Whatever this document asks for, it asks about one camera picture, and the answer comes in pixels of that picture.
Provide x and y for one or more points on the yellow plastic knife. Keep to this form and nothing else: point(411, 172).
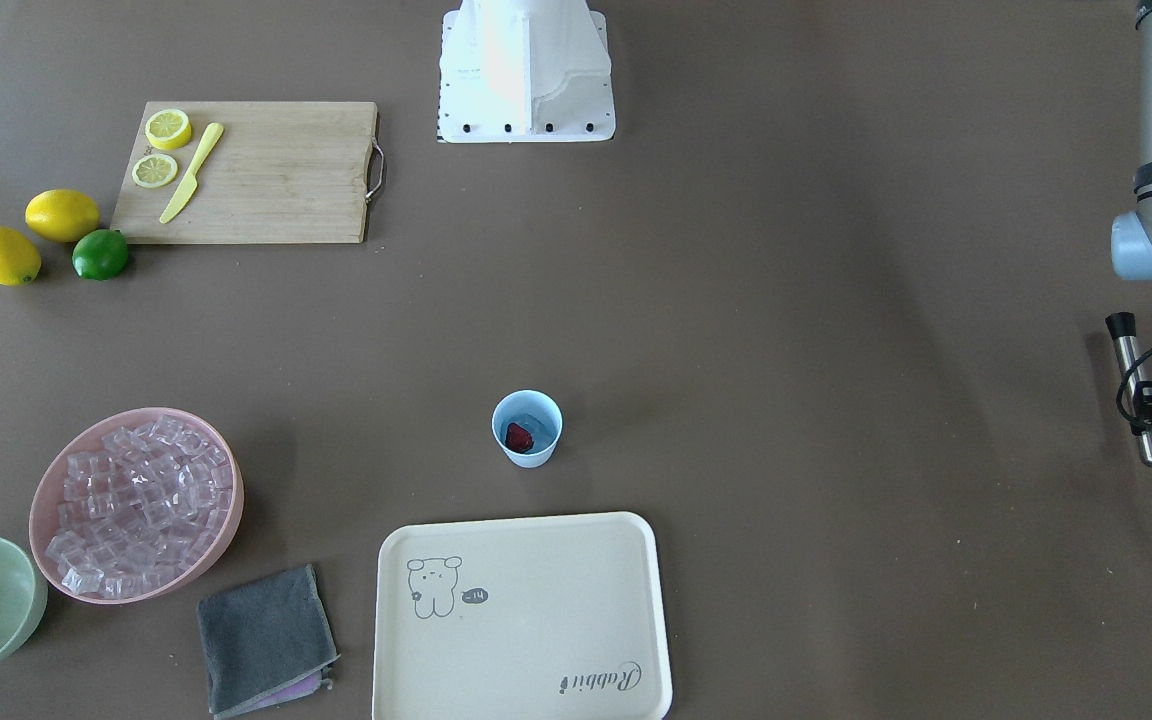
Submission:
point(188, 184)

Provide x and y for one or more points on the green lime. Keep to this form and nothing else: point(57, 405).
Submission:
point(100, 255)

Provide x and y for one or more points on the yellow lemon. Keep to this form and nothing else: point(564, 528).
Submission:
point(63, 216)
point(20, 261)

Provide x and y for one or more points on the wooden cutting board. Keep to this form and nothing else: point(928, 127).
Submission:
point(281, 172)

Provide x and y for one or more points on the lemon half slice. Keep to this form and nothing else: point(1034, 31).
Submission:
point(168, 129)

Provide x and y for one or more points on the steel muddler with black tip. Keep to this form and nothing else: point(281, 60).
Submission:
point(1122, 329)

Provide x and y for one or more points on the red strawberry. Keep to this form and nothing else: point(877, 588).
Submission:
point(518, 439)

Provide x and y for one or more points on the light blue plastic cup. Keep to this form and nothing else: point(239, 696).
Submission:
point(527, 426)

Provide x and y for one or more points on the pink bowl of ice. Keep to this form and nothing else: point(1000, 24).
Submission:
point(135, 507)

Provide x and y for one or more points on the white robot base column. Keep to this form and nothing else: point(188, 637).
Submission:
point(525, 72)

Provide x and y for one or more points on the cream rabbit tray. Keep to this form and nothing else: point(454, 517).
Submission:
point(527, 618)

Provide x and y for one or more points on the grey folded cloth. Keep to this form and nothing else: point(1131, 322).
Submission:
point(266, 643)

